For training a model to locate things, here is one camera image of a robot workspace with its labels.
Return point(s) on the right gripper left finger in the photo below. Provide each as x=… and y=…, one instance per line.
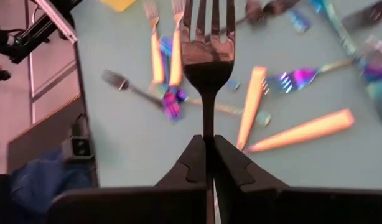
x=166, y=205

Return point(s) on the long dark spoon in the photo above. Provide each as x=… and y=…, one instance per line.
x=116, y=80

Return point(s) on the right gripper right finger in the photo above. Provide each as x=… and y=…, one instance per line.
x=272, y=205

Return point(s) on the blue cloth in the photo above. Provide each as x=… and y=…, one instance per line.
x=48, y=180

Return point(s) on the small grey camera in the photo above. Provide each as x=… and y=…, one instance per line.
x=80, y=147

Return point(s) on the green table mat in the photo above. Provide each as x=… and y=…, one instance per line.
x=132, y=149

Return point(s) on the yellow plastic bin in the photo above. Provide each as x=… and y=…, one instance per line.
x=118, y=3

